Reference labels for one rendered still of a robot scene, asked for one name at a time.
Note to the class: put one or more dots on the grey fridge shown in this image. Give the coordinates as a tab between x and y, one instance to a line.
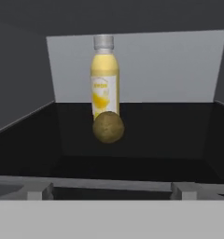
166	68

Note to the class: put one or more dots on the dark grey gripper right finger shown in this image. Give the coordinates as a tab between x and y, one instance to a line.
184	192

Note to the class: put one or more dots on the brown round potato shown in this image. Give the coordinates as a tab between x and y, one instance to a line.
108	127

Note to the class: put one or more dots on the black fridge shelf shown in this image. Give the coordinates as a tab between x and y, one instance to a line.
166	140

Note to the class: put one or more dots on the yellow juice bottle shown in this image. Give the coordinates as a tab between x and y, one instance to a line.
104	77

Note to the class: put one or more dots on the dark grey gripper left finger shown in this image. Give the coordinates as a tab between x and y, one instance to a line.
39	192

